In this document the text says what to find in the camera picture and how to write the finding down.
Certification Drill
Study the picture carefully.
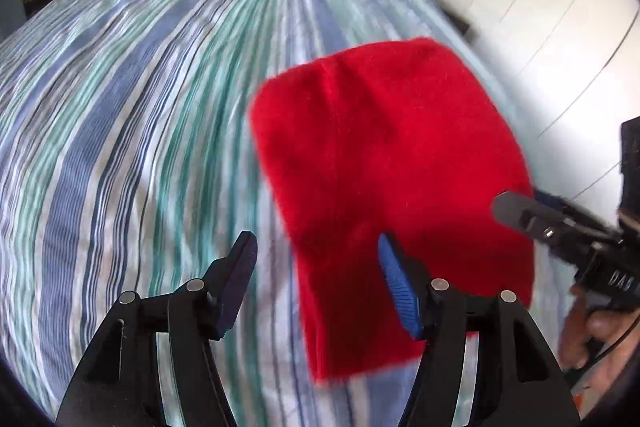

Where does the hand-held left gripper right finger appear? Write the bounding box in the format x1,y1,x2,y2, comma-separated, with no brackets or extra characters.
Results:
377,233,581,427

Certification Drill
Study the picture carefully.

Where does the striped bed sheet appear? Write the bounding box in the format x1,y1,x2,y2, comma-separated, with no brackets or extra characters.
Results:
0,0,576,427

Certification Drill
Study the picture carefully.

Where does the red knit sweater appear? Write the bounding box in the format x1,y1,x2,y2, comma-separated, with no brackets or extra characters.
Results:
248,37,538,382

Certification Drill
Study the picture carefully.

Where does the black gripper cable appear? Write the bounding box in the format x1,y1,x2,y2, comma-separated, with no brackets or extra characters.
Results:
582,324,638,360

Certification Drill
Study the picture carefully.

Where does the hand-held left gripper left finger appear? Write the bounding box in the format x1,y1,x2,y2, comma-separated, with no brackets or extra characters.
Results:
55,231,259,427

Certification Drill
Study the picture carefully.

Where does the white wardrobe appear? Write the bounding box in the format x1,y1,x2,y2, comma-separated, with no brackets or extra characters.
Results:
425,0,640,208

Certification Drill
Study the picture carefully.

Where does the person's right hand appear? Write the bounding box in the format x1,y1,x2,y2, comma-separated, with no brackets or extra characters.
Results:
557,287,640,388

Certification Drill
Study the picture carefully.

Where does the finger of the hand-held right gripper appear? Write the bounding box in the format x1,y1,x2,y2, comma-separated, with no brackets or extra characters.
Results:
534,191,603,228
492,191,621,253

